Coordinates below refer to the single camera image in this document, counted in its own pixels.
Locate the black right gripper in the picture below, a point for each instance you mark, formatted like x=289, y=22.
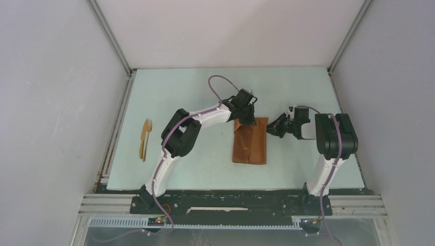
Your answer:
x=272, y=126

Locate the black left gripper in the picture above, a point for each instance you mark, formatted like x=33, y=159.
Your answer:
x=250, y=120

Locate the orange cloth napkin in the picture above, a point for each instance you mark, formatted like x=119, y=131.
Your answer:
x=250, y=142

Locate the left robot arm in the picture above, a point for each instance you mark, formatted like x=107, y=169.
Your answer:
x=181, y=133

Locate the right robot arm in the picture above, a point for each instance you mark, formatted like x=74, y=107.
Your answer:
x=335, y=136

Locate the wooden fork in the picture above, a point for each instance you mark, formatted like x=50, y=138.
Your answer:
x=148, y=128

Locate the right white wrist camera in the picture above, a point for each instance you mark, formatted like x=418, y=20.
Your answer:
x=290, y=111

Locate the right aluminium frame post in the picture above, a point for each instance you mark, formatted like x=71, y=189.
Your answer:
x=349, y=35

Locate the aluminium frame post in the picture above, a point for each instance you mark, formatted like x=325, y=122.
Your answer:
x=109, y=34
x=349, y=35

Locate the white cable duct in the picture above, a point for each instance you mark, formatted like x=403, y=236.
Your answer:
x=154, y=223

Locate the left aluminium frame post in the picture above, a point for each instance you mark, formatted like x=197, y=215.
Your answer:
x=109, y=34

